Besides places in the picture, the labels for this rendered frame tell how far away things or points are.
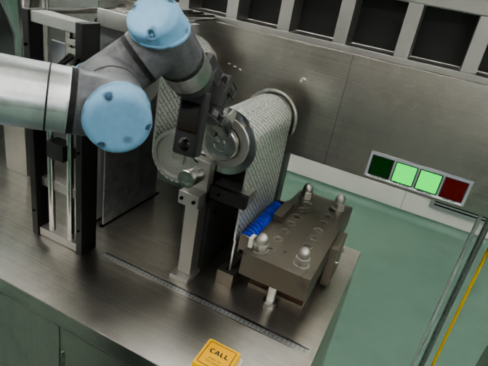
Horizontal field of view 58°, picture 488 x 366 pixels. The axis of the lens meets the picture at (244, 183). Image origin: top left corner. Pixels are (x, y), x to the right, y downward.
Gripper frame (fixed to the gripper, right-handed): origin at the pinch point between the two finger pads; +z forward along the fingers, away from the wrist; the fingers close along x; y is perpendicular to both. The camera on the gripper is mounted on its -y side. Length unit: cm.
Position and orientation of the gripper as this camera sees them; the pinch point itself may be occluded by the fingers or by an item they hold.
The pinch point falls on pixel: (218, 137)
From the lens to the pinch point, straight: 90.1
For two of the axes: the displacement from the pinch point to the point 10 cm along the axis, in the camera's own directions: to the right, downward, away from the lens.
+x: -8.9, -3.3, 3.3
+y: 4.0, -8.9, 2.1
